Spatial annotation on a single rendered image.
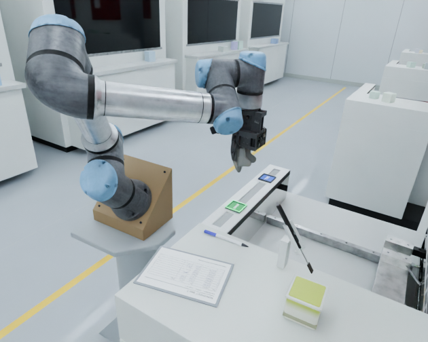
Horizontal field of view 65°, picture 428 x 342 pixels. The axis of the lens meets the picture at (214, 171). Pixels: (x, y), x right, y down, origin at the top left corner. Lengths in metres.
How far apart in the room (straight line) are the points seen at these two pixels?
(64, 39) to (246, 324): 0.71
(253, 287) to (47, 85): 0.63
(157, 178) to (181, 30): 4.32
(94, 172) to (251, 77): 0.54
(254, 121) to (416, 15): 7.99
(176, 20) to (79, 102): 4.76
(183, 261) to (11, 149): 2.81
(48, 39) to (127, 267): 0.84
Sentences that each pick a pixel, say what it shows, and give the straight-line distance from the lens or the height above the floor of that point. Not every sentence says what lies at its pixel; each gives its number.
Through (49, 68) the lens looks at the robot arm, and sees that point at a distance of 0.76.
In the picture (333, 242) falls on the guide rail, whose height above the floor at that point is 0.84.
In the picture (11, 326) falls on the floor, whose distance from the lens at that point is 2.23.
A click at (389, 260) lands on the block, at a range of 1.18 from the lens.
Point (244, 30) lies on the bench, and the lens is 7.32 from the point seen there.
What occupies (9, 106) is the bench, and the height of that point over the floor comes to 0.72.
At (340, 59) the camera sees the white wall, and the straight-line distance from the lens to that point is 9.07.
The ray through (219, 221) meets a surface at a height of 0.96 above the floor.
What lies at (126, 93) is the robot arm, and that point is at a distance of 0.76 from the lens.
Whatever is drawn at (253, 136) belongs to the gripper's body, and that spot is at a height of 1.24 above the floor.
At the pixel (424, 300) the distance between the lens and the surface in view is 1.01.
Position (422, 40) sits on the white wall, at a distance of 8.84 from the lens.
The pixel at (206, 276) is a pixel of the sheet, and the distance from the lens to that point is 0.86.
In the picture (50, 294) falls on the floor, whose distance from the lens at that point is 2.32.
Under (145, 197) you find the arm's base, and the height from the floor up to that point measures 0.96.
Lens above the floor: 1.56
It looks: 26 degrees down
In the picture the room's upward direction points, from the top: 3 degrees clockwise
